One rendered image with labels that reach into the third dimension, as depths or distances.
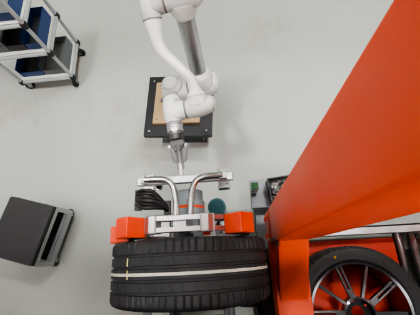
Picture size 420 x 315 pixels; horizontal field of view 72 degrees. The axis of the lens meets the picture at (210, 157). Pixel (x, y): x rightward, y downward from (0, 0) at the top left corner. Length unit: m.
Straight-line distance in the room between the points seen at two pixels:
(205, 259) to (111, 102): 2.00
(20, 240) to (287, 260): 1.70
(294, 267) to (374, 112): 1.13
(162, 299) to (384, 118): 0.88
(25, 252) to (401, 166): 2.20
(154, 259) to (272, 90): 1.88
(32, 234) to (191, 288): 1.48
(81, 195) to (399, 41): 2.43
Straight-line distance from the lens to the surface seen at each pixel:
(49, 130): 2.93
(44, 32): 2.74
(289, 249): 1.37
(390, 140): 0.34
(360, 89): 0.39
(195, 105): 1.55
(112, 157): 2.55
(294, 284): 1.49
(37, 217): 2.30
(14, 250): 2.36
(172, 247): 1.04
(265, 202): 1.78
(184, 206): 1.32
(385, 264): 1.85
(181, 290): 1.04
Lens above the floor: 2.20
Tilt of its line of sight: 70 degrees down
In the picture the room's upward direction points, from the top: 17 degrees counter-clockwise
